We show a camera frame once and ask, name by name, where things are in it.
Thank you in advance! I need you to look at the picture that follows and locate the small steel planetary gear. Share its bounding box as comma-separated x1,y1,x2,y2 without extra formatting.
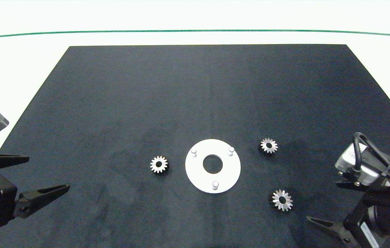
268,189,294,212
258,138,279,154
150,156,170,174

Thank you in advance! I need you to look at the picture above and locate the round white plate with pins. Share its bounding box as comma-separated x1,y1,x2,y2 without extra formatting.
185,139,241,194

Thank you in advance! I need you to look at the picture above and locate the dark table mat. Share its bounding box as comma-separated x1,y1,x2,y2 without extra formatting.
0,44,390,248

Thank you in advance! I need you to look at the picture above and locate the black camera cable loop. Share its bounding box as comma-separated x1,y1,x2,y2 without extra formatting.
353,132,390,183

